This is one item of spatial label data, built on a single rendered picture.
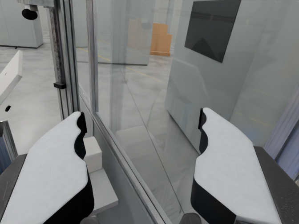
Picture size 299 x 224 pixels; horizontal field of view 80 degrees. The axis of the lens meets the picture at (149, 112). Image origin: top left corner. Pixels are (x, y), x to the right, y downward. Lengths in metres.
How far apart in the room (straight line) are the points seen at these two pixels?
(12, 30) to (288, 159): 7.73
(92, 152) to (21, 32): 7.05
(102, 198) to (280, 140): 0.68
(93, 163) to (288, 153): 0.73
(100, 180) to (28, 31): 7.05
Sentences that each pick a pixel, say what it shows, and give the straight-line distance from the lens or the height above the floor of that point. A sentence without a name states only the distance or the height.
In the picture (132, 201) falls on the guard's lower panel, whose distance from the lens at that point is 0.76.
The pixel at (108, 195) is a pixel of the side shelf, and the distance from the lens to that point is 0.81.
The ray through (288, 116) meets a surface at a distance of 0.25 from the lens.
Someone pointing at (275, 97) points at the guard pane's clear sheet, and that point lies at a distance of 0.27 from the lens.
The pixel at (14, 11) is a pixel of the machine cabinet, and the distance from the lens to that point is 7.66.
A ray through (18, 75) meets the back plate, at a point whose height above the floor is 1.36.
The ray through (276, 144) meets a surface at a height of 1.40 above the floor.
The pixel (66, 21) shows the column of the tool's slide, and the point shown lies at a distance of 0.87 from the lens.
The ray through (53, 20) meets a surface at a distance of 0.87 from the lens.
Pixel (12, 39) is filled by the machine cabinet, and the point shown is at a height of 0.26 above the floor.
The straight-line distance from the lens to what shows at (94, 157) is 0.83.
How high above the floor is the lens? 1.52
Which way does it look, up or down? 28 degrees down
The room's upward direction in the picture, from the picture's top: 8 degrees clockwise
